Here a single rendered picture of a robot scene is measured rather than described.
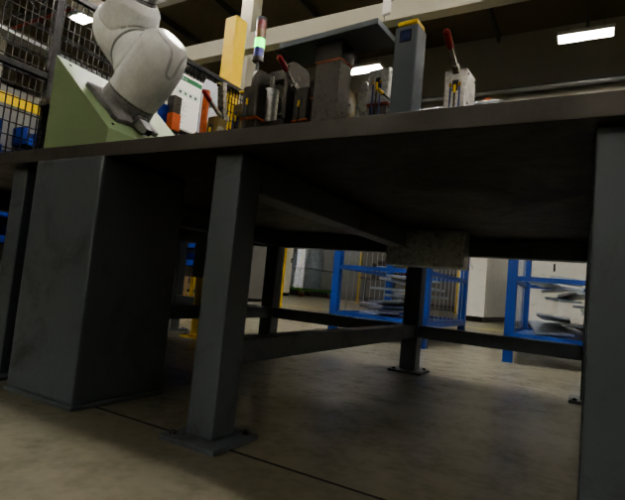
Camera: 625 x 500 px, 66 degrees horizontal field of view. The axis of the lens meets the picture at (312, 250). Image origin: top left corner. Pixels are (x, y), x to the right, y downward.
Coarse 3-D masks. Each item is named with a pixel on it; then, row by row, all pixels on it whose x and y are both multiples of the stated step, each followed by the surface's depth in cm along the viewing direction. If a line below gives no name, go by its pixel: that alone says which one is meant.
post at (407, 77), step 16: (400, 32) 139; (416, 32) 136; (400, 48) 138; (416, 48) 136; (400, 64) 138; (416, 64) 136; (400, 80) 137; (416, 80) 136; (400, 96) 136; (416, 96) 137
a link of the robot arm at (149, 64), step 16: (128, 32) 141; (144, 32) 137; (160, 32) 136; (128, 48) 137; (144, 48) 135; (160, 48) 135; (176, 48) 138; (128, 64) 136; (144, 64) 135; (160, 64) 136; (176, 64) 139; (112, 80) 139; (128, 80) 137; (144, 80) 137; (160, 80) 138; (176, 80) 142; (128, 96) 138; (144, 96) 139; (160, 96) 142
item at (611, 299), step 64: (0, 192) 217; (256, 192) 114; (320, 192) 142; (448, 256) 200; (512, 256) 214; (576, 256) 202; (0, 320) 149; (320, 320) 259; (384, 320) 244; (192, 384) 109; (192, 448) 102
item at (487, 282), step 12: (480, 264) 906; (492, 264) 938; (504, 264) 1033; (468, 276) 915; (480, 276) 904; (492, 276) 942; (504, 276) 1038; (468, 288) 913; (480, 288) 901; (492, 288) 946; (504, 288) 1043; (468, 300) 910; (480, 300) 899; (492, 300) 950; (504, 300) 1048; (456, 312) 920; (468, 312) 908; (480, 312) 896; (492, 312) 955; (504, 312) 1053
